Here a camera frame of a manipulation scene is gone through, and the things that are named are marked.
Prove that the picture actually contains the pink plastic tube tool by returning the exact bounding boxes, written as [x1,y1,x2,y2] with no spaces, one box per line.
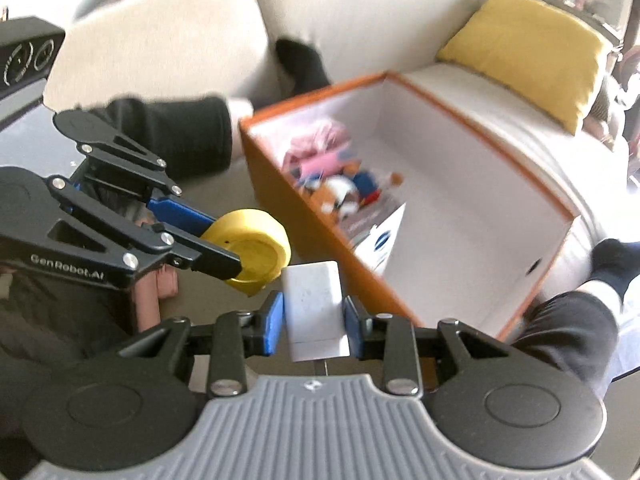
[131,266,179,332]

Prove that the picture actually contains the white rectangular box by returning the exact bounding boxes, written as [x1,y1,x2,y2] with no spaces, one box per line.
[281,261,350,362]

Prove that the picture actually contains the yellow tape roll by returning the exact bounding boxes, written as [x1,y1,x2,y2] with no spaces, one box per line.
[201,209,292,297]

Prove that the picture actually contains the white printed packet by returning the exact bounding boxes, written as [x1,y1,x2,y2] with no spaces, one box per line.
[355,204,406,276]

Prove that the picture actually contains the brown plush dog toy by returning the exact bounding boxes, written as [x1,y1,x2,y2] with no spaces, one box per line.
[310,176,360,223]

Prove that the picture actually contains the blue duck figure toy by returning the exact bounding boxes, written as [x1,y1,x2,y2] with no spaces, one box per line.
[350,170,405,206]

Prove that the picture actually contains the pink fabric pouch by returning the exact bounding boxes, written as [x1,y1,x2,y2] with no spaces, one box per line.
[282,118,350,169]

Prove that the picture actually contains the left leg black trousers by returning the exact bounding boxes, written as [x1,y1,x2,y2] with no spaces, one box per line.
[88,96,254,181]

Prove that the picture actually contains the leg black trousers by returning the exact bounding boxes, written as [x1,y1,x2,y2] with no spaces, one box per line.
[512,238,639,398]
[88,96,254,181]

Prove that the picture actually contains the orange cardboard box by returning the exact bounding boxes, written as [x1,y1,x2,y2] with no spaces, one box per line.
[241,73,575,339]

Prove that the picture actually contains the beige fabric sofa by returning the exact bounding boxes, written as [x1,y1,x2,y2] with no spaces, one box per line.
[41,0,632,281]

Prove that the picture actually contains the right leg black trousers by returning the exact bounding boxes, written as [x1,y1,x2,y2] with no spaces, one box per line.
[512,238,639,398]

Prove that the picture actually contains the yellow cushion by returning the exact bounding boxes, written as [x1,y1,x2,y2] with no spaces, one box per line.
[436,0,613,134]

